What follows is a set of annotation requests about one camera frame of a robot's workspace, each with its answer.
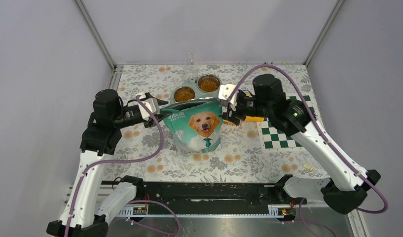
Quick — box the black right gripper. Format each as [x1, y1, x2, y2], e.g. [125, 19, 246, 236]
[219, 90, 273, 126]

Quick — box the orange plastic scoop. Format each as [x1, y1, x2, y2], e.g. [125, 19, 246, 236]
[223, 116, 264, 126]

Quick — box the green pet food bag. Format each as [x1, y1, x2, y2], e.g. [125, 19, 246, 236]
[160, 99, 223, 155]

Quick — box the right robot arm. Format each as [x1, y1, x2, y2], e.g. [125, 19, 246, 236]
[219, 74, 381, 214]

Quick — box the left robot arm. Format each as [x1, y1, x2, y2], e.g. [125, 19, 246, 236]
[46, 89, 167, 237]

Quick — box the mint green double bowl stand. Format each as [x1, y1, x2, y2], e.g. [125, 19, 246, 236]
[170, 77, 219, 104]

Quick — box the steel bowl with kibble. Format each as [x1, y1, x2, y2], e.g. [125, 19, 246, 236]
[197, 74, 221, 93]

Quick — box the floral patterned table mat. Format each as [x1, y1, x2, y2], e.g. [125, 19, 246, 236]
[103, 65, 328, 183]

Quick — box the green white checkerboard mat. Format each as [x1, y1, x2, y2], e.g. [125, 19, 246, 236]
[256, 95, 315, 151]

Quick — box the clear water bottle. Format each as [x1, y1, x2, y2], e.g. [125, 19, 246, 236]
[184, 53, 199, 82]

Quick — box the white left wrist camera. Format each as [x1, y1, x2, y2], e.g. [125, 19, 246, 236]
[135, 92, 160, 121]

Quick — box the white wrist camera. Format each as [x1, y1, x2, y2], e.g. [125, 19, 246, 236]
[218, 84, 237, 111]
[135, 92, 160, 121]

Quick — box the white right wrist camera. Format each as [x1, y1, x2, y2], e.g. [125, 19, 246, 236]
[218, 84, 237, 111]

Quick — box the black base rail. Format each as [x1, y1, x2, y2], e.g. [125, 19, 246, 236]
[101, 181, 308, 217]

